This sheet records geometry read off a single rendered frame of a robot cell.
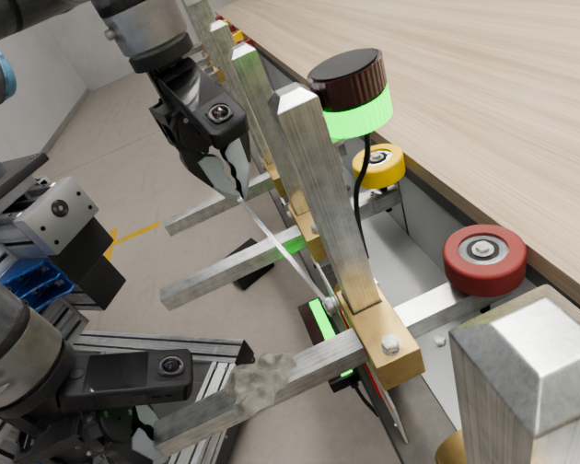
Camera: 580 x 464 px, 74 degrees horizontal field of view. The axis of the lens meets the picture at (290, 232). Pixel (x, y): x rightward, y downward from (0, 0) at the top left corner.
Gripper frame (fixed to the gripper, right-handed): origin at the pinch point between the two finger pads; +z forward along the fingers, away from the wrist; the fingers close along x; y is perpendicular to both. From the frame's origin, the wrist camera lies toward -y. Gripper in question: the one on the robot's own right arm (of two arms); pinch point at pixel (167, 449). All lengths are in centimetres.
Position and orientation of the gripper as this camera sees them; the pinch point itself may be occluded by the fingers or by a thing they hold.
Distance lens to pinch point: 53.7
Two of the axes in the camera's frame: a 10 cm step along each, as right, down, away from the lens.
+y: -9.1, 4.1, -0.3
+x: 2.7, 5.4, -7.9
